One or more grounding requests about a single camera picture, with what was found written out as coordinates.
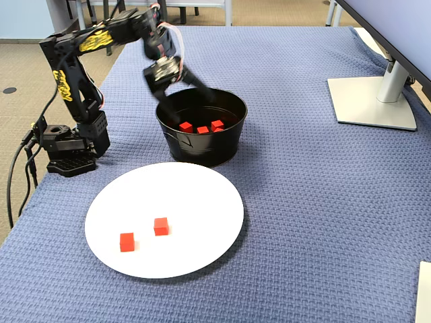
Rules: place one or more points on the black round floor cover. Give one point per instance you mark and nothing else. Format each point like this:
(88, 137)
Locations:
(9, 90)

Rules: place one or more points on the white flat object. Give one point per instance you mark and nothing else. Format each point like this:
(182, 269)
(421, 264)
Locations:
(424, 292)

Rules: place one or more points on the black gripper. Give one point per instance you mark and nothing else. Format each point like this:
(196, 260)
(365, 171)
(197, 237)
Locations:
(161, 77)

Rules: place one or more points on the grey metal furniture leg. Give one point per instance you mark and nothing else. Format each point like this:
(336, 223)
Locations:
(335, 11)
(228, 11)

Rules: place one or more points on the red cube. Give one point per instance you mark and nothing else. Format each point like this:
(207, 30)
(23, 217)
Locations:
(161, 226)
(217, 124)
(202, 130)
(127, 242)
(186, 127)

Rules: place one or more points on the black metal bucket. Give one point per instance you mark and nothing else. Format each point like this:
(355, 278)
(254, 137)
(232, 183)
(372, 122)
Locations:
(202, 148)

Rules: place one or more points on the computer monitor screen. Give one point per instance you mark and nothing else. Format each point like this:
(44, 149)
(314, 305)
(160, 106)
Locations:
(404, 27)

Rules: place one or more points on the blue woven cloth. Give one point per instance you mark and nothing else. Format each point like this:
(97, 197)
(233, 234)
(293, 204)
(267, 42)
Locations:
(303, 202)

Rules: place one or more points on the white round plate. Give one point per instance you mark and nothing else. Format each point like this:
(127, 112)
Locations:
(175, 195)

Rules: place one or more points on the silver monitor stand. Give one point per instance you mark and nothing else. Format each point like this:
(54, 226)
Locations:
(370, 104)

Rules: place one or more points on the black furniture leg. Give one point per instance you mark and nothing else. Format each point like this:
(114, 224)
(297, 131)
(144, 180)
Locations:
(182, 11)

